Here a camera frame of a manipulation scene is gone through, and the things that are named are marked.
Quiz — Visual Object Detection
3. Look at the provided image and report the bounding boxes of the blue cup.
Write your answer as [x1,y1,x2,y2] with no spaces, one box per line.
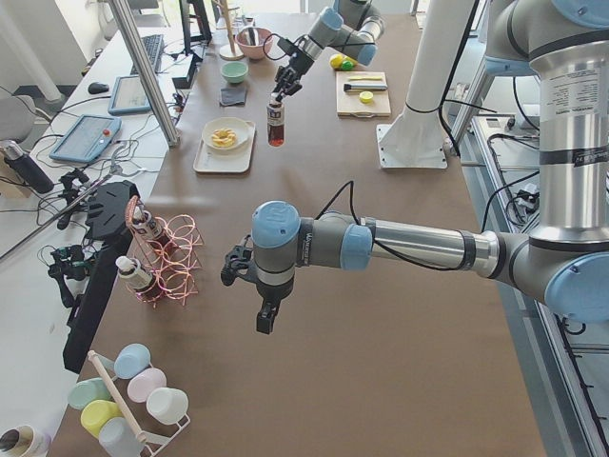
[114,343,151,379]

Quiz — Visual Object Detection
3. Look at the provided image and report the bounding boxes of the braided ring bread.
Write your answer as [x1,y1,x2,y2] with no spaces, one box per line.
[211,129,237,149]

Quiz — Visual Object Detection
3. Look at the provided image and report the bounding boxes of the wooden cup stand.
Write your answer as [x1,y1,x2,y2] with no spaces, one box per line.
[212,0,245,61]

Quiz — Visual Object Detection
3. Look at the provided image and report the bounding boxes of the blue teach pendant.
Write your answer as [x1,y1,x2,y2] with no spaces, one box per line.
[49,115,122,164]
[108,75,151,116]

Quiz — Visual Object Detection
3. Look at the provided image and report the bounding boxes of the black water bottle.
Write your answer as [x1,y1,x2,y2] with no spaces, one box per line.
[1,140,54,194]

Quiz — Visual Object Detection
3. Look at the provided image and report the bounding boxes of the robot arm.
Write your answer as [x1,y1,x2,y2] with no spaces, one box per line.
[217,51,522,347]
[271,1,384,102]

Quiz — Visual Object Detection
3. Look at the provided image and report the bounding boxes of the black computer mouse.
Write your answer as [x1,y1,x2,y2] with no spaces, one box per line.
[88,82,109,94]

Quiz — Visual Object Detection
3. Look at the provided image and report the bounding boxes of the tea bottle in rack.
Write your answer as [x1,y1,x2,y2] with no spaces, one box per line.
[131,206,168,248]
[115,255,159,301]

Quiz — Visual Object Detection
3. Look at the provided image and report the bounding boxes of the pink ice bowl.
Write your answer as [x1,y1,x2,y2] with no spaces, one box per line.
[236,26,273,60]

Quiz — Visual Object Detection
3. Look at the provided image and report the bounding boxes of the pink cup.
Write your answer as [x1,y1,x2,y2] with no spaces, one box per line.
[127,368,167,403]

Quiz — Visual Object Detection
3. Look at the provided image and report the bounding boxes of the mint green bowl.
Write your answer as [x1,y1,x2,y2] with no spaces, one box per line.
[221,61,248,84]

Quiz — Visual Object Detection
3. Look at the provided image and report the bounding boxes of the green cup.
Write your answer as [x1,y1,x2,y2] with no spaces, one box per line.
[68,377,111,410]

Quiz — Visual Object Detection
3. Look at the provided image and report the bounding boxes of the copper wire bottle rack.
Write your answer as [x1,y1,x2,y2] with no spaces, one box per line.
[121,196,204,306]

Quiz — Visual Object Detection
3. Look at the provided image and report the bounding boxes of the white cup rack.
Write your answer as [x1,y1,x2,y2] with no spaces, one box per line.
[87,350,190,456]

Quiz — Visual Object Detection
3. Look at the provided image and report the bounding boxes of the white cup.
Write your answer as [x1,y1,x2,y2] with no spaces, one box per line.
[146,387,188,425]

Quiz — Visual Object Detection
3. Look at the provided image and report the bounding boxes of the tea bottle white cap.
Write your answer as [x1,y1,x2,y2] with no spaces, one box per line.
[266,92,285,147]

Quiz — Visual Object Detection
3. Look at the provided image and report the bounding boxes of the yellow lemon upper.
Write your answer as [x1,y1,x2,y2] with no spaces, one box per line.
[329,53,344,70]

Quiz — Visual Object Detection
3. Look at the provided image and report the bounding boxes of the yellow cup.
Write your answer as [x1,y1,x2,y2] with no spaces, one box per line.
[80,400,123,438]

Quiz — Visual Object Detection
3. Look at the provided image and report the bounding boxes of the aluminium frame post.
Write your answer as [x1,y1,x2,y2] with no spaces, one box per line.
[108,0,180,148]

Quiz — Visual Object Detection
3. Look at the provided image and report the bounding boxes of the white round plate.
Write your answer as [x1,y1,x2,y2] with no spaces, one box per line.
[202,117,250,152]

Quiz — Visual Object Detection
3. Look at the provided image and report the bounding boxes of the blue teach pendant near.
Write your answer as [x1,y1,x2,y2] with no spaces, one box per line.
[49,115,122,164]

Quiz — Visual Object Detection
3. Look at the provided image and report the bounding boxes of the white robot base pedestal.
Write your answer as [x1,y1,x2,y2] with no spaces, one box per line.
[377,1,479,169]

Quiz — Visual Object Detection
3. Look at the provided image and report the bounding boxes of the half lemon slice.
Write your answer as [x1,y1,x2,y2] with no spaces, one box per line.
[359,90,374,104]

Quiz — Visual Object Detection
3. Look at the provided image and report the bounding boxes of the grey folded cloth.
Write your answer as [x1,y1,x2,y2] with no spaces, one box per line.
[219,87,247,107]

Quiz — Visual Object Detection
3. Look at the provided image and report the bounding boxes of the grey-blue cup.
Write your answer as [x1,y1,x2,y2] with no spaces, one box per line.
[98,417,144,457]

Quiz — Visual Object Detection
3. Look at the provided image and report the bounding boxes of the white serving tray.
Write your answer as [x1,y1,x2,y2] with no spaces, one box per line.
[193,117,256,174]

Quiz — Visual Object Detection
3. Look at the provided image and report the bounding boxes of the blue teach pendant far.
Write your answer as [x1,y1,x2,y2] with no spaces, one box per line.
[108,75,151,116]

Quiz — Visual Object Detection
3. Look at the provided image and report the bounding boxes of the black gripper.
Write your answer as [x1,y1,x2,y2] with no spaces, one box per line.
[271,50,312,100]
[256,270,294,334]

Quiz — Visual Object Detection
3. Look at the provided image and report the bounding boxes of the wooden cutting board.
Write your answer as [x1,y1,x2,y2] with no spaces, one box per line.
[335,70,391,117]

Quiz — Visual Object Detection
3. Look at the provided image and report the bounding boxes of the black keyboard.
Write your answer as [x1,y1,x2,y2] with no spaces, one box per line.
[141,34,165,73]

